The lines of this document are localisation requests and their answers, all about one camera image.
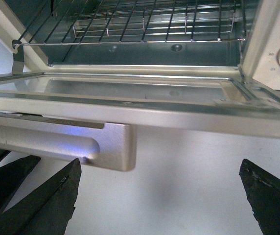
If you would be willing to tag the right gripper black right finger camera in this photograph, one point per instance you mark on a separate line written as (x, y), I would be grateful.
(263, 193)

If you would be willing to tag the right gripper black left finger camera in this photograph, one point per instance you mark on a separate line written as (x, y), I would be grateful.
(47, 209)

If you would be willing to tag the oven door with handle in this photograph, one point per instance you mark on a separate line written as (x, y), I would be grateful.
(94, 117)

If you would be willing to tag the metal oven wire rack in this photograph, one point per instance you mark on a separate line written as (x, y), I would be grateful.
(95, 22)

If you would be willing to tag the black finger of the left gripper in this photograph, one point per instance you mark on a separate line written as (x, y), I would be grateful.
(12, 176)

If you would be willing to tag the white Toshiba toaster oven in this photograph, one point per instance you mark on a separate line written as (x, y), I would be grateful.
(255, 58)

